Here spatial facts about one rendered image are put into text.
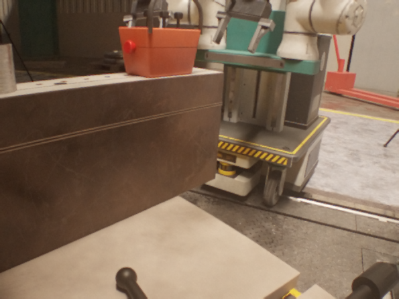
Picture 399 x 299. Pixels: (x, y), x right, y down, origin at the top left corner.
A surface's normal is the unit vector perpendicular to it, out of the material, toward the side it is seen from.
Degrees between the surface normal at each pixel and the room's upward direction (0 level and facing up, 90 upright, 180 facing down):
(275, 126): 90
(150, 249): 0
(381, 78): 90
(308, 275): 0
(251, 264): 0
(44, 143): 90
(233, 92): 90
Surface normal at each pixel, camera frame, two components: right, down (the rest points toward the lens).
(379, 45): -0.41, 0.33
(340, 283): 0.05, -0.92
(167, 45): 0.72, 0.40
